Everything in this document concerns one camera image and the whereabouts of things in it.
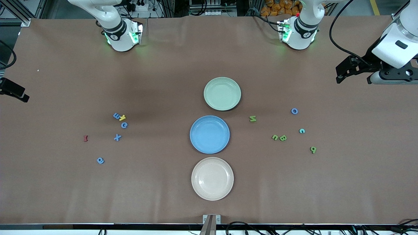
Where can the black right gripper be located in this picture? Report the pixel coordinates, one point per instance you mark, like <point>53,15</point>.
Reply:
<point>9,88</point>

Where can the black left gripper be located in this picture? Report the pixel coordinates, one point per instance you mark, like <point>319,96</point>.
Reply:
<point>371,58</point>

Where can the blue letter E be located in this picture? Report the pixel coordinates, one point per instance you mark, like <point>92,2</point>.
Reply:
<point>116,116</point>

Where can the blue lowercase letter a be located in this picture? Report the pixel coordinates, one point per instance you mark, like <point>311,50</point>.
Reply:
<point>100,162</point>

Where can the blue letter X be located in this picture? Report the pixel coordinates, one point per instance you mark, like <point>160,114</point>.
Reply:
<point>117,137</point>

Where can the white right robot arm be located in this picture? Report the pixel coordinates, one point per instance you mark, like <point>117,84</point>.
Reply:
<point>119,36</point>

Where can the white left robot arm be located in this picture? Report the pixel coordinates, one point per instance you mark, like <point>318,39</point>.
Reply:
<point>303,32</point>

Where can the orange fruit bag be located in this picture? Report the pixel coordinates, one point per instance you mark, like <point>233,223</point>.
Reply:
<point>277,8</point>

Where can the brown table cover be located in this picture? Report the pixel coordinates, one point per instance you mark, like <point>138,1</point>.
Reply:
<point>65,195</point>

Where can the green plate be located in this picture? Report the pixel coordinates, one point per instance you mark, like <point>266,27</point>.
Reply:
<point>222,93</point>

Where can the white power strip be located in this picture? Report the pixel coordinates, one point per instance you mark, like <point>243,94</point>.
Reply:
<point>141,7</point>
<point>222,13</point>

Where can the blue plate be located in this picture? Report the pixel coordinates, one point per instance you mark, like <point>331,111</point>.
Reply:
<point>209,134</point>

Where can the beige plate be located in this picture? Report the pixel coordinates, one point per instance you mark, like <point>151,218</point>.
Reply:
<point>212,179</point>

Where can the aluminium frame rail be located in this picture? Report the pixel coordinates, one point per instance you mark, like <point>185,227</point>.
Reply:
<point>25,22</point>

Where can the silver metal bracket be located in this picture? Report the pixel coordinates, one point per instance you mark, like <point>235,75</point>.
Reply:
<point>211,225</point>

